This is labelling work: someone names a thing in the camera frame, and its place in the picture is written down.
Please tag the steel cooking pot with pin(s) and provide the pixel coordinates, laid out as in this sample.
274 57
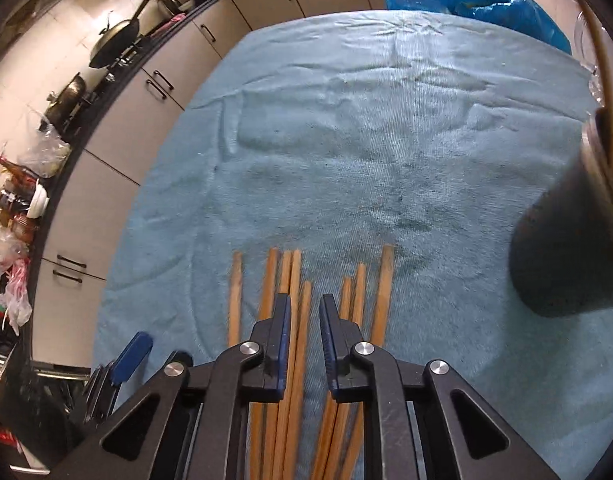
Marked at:
169 5

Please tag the beige kitchen cabinet unit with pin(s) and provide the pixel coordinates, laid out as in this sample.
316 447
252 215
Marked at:
111 125

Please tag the white plastic bag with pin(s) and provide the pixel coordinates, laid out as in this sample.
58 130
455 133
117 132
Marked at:
14 305

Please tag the bunch of wooden chopsticks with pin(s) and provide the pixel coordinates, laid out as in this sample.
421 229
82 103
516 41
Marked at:
296 280

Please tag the clear plastic bag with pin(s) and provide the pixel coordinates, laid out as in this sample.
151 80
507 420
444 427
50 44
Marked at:
46 150

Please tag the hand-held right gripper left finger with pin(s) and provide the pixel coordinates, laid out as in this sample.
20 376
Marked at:
287 325

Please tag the white bowl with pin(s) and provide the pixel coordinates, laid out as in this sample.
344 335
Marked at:
36 200

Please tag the teal terry towel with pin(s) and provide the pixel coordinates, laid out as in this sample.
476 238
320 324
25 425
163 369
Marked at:
361 135

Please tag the dark round-bottomed wok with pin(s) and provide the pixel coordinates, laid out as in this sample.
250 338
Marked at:
64 102

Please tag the tan wooden chopstick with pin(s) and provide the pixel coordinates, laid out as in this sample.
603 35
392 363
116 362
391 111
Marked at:
602 65

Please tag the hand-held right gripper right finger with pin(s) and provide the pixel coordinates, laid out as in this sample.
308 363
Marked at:
326 330

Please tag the pink cloth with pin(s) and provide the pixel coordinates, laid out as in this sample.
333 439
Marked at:
176 20

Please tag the clear glass mug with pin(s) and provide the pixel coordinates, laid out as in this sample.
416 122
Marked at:
584 35

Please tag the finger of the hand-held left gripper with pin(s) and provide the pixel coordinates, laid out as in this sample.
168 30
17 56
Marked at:
131 355

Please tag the brown sauce bottle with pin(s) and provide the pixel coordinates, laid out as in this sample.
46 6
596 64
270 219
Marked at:
14 170

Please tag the dark grey chopstick holder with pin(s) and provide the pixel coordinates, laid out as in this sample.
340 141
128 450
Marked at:
561 250

